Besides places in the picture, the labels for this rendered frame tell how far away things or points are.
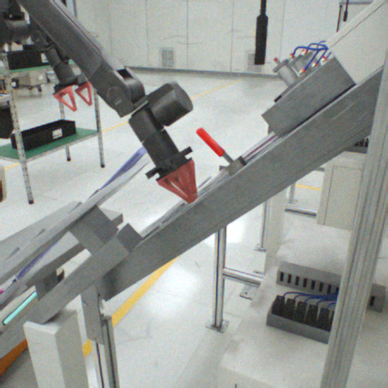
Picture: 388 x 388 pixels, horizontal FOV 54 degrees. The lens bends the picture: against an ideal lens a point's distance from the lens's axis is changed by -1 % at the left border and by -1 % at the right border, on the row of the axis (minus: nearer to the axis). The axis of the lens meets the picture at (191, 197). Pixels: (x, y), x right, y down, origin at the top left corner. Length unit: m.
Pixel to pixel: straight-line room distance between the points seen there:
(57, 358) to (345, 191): 1.74
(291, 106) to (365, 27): 0.14
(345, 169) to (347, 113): 1.56
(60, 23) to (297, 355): 0.81
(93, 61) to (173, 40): 9.89
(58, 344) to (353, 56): 0.59
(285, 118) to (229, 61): 9.45
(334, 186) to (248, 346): 1.39
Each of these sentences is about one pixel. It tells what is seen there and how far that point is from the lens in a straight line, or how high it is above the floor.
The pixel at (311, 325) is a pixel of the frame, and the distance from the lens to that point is 0.91.
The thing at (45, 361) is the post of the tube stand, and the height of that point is 0.76.
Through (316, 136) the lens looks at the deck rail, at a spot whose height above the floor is 1.11.
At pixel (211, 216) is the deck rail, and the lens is 0.65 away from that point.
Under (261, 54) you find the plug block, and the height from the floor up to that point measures 1.19.
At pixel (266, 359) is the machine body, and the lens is 0.87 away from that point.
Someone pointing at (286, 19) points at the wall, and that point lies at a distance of 9.61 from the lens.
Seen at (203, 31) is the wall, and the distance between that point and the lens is 10.28.
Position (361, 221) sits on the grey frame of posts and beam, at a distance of 0.55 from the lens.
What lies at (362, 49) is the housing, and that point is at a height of 1.23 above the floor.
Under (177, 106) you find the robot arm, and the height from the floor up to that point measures 1.11.
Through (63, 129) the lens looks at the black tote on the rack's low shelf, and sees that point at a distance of 3.46.
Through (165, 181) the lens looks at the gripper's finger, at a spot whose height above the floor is 0.97.
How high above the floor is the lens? 1.26
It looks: 25 degrees down
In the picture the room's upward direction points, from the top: straight up
